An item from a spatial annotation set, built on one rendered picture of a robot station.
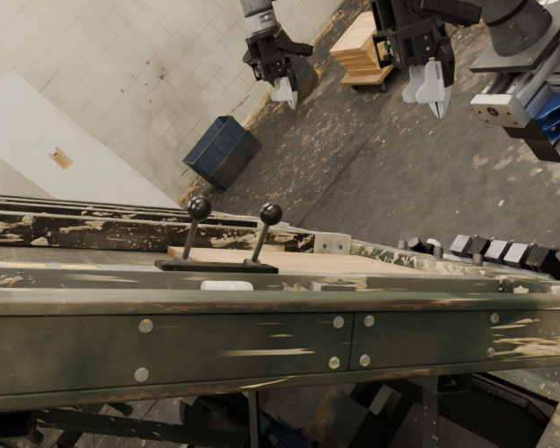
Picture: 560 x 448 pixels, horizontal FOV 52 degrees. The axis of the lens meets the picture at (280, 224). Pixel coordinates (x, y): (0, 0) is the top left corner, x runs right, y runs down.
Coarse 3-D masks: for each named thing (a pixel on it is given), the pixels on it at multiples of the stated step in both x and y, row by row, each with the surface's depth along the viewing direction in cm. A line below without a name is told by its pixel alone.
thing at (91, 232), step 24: (0, 216) 124; (24, 216) 126; (48, 216) 128; (72, 216) 134; (0, 240) 124; (24, 240) 126; (48, 240) 129; (72, 240) 131; (96, 240) 134; (120, 240) 136; (144, 240) 139; (168, 240) 142; (216, 240) 148; (240, 240) 151; (288, 240) 158; (312, 240) 162; (336, 240) 165
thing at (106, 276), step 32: (64, 288) 79; (96, 288) 81; (128, 288) 84; (160, 288) 86; (192, 288) 88; (256, 288) 93; (288, 288) 96; (384, 288) 106; (416, 288) 110; (448, 288) 114; (480, 288) 118
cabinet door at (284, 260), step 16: (192, 256) 124; (208, 256) 127; (224, 256) 132; (240, 256) 136; (272, 256) 142; (288, 256) 146; (304, 256) 150; (320, 256) 152; (336, 256) 156; (352, 256) 160; (384, 272) 133; (400, 272) 136; (416, 272) 137
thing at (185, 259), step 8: (192, 200) 83; (200, 200) 83; (208, 200) 84; (192, 208) 83; (200, 208) 83; (208, 208) 84; (192, 216) 84; (200, 216) 83; (208, 216) 84; (192, 224) 86; (192, 232) 86; (192, 240) 87; (184, 248) 88; (176, 256) 89; (184, 256) 89
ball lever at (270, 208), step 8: (264, 208) 89; (272, 208) 89; (280, 208) 90; (264, 216) 89; (272, 216) 89; (280, 216) 89; (264, 224) 91; (272, 224) 90; (264, 232) 92; (264, 240) 93; (256, 248) 93; (256, 256) 94; (248, 264) 94; (256, 264) 95
